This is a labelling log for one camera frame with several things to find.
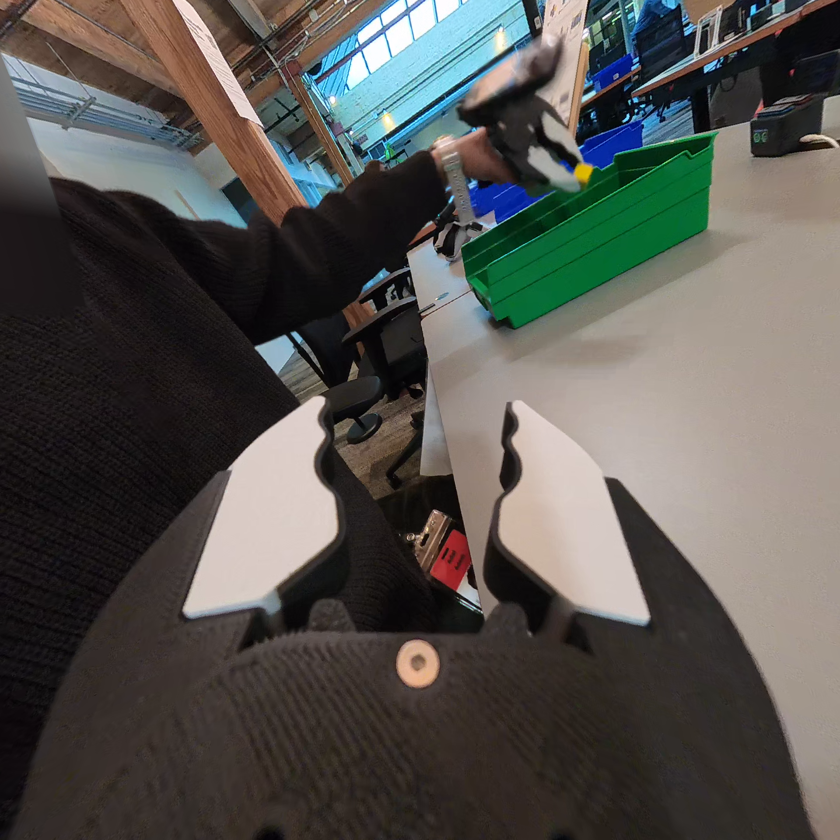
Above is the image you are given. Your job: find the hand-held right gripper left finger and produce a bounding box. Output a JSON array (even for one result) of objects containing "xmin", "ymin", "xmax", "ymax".
[{"xmin": 182, "ymin": 395, "xmax": 350, "ymax": 634}]

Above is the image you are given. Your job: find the thick wooden beam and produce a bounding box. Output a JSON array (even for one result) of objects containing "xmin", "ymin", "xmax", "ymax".
[{"xmin": 121, "ymin": 0, "xmax": 309, "ymax": 227}]

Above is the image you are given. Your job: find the black office chair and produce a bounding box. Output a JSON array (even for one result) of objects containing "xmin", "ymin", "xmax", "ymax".
[
  {"xmin": 341, "ymin": 268, "xmax": 429, "ymax": 488},
  {"xmin": 322, "ymin": 376, "xmax": 386, "ymax": 445}
]

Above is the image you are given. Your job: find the grey perforated wrist strap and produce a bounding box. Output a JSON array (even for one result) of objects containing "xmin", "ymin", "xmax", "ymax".
[{"xmin": 430, "ymin": 134, "xmax": 487, "ymax": 231}]

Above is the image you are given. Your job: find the white paper sheet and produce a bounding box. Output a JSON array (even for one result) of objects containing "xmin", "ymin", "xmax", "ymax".
[{"xmin": 172, "ymin": 0, "xmax": 265, "ymax": 129}]

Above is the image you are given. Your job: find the person's left hand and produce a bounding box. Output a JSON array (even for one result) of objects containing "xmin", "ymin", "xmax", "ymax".
[{"xmin": 458, "ymin": 126, "xmax": 511, "ymax": 186}]

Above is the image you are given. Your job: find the narrow instruction board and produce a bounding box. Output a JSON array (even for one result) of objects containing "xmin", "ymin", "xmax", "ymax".
[{"xmin": 541, "ymin": 0, "xmax": 592, "ymax": 135}]

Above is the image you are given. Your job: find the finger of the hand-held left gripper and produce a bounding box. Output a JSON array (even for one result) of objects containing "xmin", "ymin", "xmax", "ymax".
[
  {"xmin": 527, "ymin": 146, "xmax": 584, "ymax": 194},
  {"xmin": 539, "ymin": 117, "xmax": 584, "ymax": 166}
]

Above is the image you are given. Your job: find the wooden top table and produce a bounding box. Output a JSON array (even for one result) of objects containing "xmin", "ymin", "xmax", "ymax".
[{"xmin": 633, "ymin": 0, "xmax": 840, "ymax": 132}]

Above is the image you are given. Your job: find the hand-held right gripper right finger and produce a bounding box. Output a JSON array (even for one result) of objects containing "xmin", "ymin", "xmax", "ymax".
[{"xmin": 482, "ymin": 400, "xmax": 652, "ymax": 641}]

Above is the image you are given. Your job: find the thin wooden beam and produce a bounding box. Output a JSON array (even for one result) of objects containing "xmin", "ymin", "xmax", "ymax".
[{"xmin": 289, "ymin": 66, "xmax": 357, "ymax": 188}]

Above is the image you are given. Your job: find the black battery charger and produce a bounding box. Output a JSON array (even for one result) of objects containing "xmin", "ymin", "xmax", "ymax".
[{"xmin": 750, "ymin": 97, "xmax": 826, "ymax": 158}]

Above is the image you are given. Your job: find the blue plastic bin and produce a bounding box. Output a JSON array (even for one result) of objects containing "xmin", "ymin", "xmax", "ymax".
[
  {"xmin": 469, "ymin": 180, "xmax": 536, "ymax": 224},
  {"xmin": 577, "ymin": 120, "xmax": 645, "ymax": 166}
]

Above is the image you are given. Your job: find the black and white object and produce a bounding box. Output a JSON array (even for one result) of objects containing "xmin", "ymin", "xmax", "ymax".
[{"xmin": 433, "ymin": 220, "xmax": 487, "ymax": 263}]

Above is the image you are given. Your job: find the person's black sweater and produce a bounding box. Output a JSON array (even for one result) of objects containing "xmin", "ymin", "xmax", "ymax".
[{"xmin": 0, "ymin": 177, "xmax": 441, "ymax": 821}]

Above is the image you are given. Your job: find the green plastic bin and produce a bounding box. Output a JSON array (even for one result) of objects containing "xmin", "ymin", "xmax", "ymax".
[{"xmin": 461, "ymin": 130, "xmax": 719, "ymax": 330}]

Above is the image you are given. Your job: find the red badge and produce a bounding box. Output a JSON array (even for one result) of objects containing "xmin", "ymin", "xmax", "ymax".
[{"xmin": 406, "ymin": 511, "xmax": 479, "ymax": 595}]

